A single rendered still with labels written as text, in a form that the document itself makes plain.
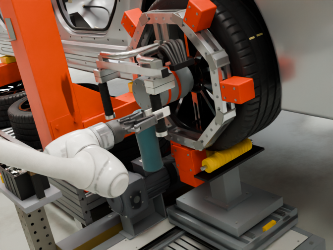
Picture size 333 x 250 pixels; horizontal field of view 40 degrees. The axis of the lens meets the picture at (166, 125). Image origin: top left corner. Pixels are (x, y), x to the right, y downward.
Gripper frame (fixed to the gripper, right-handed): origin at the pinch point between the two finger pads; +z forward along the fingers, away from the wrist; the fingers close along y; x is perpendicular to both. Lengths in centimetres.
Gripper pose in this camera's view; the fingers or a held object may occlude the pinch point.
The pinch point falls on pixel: (157, 112)
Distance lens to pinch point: 155.3
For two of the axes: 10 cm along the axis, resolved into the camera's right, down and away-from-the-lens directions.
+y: 6.2, 1.8, -7.6
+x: -1.8, -9.2, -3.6
